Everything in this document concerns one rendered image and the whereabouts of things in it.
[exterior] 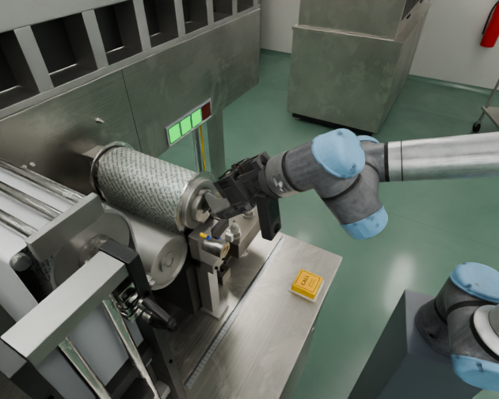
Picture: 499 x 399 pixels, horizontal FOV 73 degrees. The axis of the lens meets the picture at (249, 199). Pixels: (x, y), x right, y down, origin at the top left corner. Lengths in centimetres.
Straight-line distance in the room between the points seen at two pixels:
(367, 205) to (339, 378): 144
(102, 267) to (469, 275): 76
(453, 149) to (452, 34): 443
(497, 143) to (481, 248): 214
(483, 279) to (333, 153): 53
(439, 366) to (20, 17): 119
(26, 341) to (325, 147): 42
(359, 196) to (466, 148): 20
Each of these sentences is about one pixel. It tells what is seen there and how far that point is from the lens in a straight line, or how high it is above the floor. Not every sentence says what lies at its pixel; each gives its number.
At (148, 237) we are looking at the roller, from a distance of 72.
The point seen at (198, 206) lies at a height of 127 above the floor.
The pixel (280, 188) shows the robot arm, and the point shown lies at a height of 140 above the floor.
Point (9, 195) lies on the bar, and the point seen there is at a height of 145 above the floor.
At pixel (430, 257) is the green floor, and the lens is 255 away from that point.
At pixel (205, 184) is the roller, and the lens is 74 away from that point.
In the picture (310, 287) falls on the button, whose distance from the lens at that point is 101.
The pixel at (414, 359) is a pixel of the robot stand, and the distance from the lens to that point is 103.
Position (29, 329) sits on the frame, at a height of 144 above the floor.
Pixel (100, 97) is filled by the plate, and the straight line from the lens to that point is 93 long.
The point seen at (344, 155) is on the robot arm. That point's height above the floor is 148.
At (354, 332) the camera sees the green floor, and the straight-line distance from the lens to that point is 205.
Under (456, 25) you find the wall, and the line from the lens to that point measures 504.
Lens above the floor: 175
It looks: 41 degrees down
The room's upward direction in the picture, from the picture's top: straight up
